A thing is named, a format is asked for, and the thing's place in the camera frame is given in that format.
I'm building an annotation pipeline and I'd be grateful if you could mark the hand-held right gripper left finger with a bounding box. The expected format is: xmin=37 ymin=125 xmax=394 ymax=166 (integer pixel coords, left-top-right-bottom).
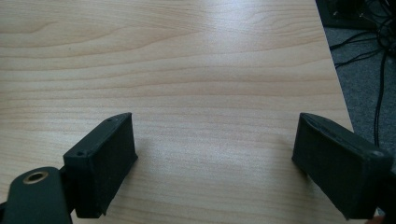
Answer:
xmin=63 ymin=112 xmax=139 ymax=219

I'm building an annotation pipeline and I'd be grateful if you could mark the dark equipment base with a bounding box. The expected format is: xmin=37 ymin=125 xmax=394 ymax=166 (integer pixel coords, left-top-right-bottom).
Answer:
xmin=315 ymin=0 xmax=396 ymax=32

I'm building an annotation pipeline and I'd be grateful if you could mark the black cable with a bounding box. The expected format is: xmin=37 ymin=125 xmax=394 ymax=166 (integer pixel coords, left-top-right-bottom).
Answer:
xmin=373 ymin=46 xmax=390 ymax=147
xmin=329 ymin=29 xmax=379 ymax=51
xmin=334 ymin=48 xmax=386 ymax=69

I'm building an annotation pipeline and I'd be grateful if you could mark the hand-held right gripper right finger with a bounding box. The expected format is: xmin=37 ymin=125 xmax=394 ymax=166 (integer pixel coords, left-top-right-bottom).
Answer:
xmin=291 ymin=112 xmax=394 ymax=220

